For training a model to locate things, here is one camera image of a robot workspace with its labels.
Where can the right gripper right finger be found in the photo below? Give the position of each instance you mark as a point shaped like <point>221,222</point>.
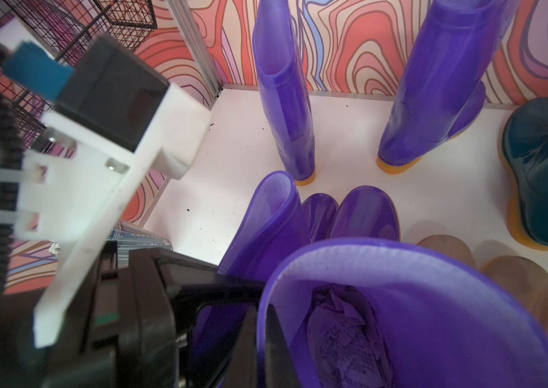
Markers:
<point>279,371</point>

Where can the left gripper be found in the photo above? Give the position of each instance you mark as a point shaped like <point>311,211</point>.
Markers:
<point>165,320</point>

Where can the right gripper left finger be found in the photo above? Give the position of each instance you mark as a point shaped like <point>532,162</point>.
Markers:
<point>242,371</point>

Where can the purple boot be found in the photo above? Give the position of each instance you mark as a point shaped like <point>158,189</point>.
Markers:
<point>441,92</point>
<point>283,90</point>
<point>276,224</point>
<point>365,312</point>

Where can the purple boot front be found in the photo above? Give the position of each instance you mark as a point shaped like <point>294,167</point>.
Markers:
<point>276,224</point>

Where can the teal boot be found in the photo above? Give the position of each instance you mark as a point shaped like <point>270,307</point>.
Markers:
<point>523,150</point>

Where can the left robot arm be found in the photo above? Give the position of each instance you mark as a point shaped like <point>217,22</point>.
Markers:
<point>27,268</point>

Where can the black wire basket left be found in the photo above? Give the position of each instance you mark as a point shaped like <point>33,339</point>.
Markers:
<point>66,29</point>

